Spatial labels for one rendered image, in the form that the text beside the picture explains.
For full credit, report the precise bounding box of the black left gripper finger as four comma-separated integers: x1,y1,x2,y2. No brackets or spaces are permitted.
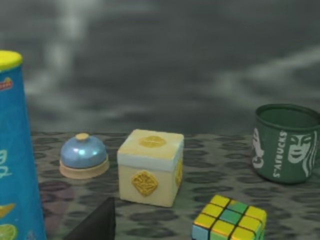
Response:
62,196,117,240

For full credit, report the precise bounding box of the blue dome call bell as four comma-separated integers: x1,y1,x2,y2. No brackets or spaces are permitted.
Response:
59,133,111,180

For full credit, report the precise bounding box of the cream box with gold emblems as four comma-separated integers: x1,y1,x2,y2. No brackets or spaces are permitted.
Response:
117,128,185,208

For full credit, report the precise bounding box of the blue chips can yellow lid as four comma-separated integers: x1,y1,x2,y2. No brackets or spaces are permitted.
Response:
0,50,48,240

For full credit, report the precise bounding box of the yellow green puzzle cube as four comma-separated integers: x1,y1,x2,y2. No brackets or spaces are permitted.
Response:
191,194,267,240

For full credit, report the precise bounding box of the green Starbucks cup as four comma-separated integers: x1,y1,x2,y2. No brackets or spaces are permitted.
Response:
251,103,320,185

